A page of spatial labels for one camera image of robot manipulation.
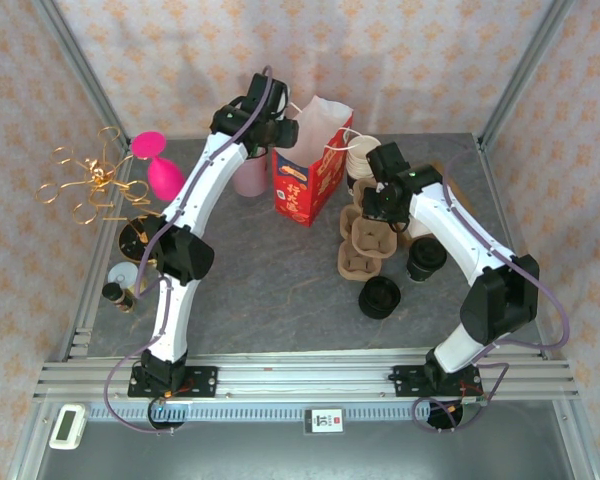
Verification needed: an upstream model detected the pink straw holder cup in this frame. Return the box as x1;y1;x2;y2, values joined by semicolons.
231;153;270;198

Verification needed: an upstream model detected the white label card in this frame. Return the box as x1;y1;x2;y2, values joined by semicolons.
303;408;345;435

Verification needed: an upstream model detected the red paper takeout bag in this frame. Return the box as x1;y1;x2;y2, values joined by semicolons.
272;97;365;229

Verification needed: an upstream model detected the magenta wine glass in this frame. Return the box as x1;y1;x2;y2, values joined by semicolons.
130;130;189;202

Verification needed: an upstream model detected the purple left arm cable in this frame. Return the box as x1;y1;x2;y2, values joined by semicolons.
102;64;276;435

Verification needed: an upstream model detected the gold wire rack marble base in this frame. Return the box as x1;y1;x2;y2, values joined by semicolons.
35;125;179;266

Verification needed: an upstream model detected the aluminium frame post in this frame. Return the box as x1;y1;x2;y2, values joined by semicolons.
32;0;134;151
477;0;580;151

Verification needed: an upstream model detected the single paper coffee cup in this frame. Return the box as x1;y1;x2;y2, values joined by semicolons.
407;236;450;277

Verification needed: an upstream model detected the white digital timer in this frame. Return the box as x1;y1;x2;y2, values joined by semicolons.
48;403;89;450

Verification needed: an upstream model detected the grey slotted cable duct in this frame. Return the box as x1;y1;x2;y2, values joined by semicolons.
87;405;416;422

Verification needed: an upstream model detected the stack of black cup lids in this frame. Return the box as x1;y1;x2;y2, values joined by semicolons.
357;275;403;321

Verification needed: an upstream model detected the small brown bottle black cap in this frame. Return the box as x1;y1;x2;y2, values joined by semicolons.
102;282;134;314

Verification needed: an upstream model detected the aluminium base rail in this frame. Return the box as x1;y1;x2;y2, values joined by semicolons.
34;352;580;401

